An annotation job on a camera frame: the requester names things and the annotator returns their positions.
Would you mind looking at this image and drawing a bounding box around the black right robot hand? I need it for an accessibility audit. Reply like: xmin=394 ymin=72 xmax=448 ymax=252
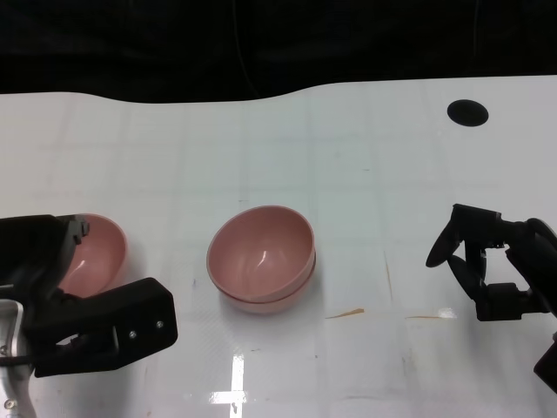
xmin=425 ymin=203 xmax=557 ymax=323

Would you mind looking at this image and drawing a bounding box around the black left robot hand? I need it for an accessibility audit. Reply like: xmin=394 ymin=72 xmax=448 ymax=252
xmin=0 ymin=212 xmax=91 ymax=306

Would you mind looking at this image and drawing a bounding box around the pink plastic bowl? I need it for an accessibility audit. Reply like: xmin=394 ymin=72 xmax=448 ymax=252
xmin=206 ymin=205 xmax=315 ymax=304
xmin=56 ymin=212 xmax=128 ymax=300
xmin=217 ymin=252 xmax=318 ymax=315

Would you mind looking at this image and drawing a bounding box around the black round table grommet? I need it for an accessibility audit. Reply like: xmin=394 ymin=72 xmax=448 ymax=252
xmin=446 ymin=99 xmax=489 ymax=128

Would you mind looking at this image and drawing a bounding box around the orange tape scrap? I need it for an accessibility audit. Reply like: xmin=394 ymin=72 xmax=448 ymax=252
xmin=325 ymin=307 xmax=365 ymax=320

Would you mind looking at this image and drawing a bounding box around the black backdrop cloth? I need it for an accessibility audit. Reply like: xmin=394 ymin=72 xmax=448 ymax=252
xmin=0 ymin=0 xmax=557 ymax=105

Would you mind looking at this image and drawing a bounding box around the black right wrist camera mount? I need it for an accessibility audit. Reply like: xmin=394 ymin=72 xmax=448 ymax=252
xmin=534 ymin=333 xmax=557 ymax=389

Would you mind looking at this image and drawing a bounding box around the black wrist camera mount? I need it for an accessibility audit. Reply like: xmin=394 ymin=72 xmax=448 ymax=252
xmin=23 ymin=277 xmax=178 ymax=379
xmin=534 ymin=333 xmax=557 ymax=389

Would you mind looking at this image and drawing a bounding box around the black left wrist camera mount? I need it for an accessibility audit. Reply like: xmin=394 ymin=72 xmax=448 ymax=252
xmin=23 ymin=277 xmax=178 ymax=379

